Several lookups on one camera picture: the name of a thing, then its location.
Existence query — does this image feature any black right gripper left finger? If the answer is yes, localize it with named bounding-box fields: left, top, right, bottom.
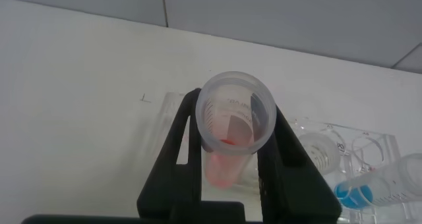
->
left=136, top=88, right=203, bottom=220

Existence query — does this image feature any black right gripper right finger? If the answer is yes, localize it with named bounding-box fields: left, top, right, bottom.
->
left=256, top=105, right=342, bottom=224

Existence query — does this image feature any test tube with yellow liquid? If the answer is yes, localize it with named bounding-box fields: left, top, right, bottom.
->
left=298, top=131, right=341, bottom=176

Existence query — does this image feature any test tube with red liquid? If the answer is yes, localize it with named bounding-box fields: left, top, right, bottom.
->
left=195, top=70, right=278, bottom=189

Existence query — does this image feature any test tube with blue liquid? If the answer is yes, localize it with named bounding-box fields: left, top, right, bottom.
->
left=333, top=153, right=422, bottom=210

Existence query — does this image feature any clear acrylic test tube rack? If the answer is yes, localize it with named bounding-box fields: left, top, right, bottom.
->
left=158, top=92, right=422, bottom=224

